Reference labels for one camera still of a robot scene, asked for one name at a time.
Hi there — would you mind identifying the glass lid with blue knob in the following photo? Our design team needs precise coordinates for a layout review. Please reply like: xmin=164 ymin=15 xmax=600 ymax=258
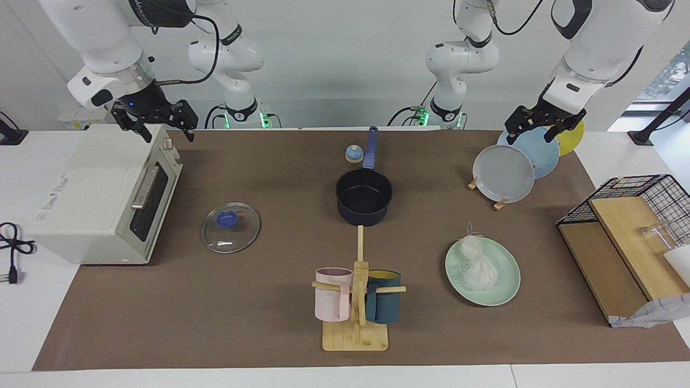
xmin=201 ymin=202 xmax=261 ymax=254

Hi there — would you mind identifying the clear plastic bag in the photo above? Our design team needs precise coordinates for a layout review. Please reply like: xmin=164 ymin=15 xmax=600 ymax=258
xmin=452 ymin=222 xmax=499 ymax=292

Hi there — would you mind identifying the yellow plate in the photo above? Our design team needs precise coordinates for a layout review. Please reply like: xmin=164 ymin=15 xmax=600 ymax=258
xmin=531 ymin=105 xmax=585 ymax=157

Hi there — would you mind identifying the light blue plate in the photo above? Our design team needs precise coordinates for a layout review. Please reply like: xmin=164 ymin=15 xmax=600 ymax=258
xmin=496 ymin=122 xmax=561 ymax=179

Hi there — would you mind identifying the gray plate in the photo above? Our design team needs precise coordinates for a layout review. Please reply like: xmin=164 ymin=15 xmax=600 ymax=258
xmin=473 ymin=144 xmax=535 ymax=204

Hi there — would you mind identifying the wooden plate rack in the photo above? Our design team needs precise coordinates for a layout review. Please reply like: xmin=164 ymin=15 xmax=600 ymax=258
xmin=467 ymin=175 xmax=508 ymax=211

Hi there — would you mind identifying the light green plate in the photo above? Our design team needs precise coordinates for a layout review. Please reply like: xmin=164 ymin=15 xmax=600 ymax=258
xmin=445 ymin=236 xmax=522 ymax=307

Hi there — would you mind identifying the white box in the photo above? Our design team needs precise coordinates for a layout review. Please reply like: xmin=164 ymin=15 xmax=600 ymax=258
xmin=58 ymin=105 xmax=116 ymax=131

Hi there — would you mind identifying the white toaster oven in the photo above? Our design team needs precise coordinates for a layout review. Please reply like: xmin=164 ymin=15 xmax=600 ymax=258
xmin=26 ymin=124 xmax=184 ymax=266

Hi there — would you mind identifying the black clamp stand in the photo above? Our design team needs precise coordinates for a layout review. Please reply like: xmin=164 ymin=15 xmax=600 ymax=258
xmin=628 ymin=86 xmax=690 ymax=147

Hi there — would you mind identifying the black clamp base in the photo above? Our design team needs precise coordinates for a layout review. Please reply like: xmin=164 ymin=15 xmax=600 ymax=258
xmin=0 ymin=112 xmax=29 ymax=146

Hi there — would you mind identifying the clear glass cup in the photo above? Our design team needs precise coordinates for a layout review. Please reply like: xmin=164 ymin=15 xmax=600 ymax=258
xmin=639 ymin=220 xmax=681 ymax=251

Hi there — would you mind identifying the dark blue saucepan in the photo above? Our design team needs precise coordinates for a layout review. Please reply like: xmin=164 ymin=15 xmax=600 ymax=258
xmin=335 ymin=126 xmax=394 ymax=227

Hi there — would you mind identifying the white cup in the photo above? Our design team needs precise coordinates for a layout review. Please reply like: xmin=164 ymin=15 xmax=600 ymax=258
xmin=663 ymin=245 xmax=690 ymax=287

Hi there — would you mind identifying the white patterned cloth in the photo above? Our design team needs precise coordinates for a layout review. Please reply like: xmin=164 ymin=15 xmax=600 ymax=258
xmin=609 ymin=293 xmax=690 ymax=328

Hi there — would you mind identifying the brown table mat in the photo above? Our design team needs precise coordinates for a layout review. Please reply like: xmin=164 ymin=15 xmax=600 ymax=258
xmin=32 ymin=129 xmax=690 ymax=371

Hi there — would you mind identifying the dark teal mug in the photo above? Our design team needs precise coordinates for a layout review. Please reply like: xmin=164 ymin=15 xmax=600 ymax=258
xmin=364 ymin=269 xmax=402 ymax=324

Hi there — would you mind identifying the pink mug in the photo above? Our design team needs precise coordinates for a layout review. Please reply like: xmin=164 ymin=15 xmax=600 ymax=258
xmin=315 ymin=267 xmax=354 ymax=323

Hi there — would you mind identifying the wooden mug tree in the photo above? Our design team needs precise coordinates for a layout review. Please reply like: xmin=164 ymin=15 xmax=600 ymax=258
xmin=311 ymin=225 xmax=406 ymax=352

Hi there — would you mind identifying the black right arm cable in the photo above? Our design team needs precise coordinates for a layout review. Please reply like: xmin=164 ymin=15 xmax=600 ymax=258
xmin=154 ymin=13 xmax=222 ymax=86

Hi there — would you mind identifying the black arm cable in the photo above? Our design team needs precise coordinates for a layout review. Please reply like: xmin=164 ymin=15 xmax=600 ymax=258
xmin=485 ymin=0 xmax=550 ymax=37
xmin=154 ymin=13 xmax=222 ymax=86

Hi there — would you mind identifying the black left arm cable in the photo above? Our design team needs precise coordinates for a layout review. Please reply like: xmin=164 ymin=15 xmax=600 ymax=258
xmin=485 ymin=0 xmax=550 ymax=37

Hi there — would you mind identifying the black wire basket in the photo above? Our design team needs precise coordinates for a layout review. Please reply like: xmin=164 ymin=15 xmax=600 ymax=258
xmin=556 ymin=174 xmax=690 ymax=246

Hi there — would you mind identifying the black power cable with plug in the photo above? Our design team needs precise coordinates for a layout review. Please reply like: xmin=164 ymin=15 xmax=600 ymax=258
xmin=0 ymin=222 xmax=36 ymax=285

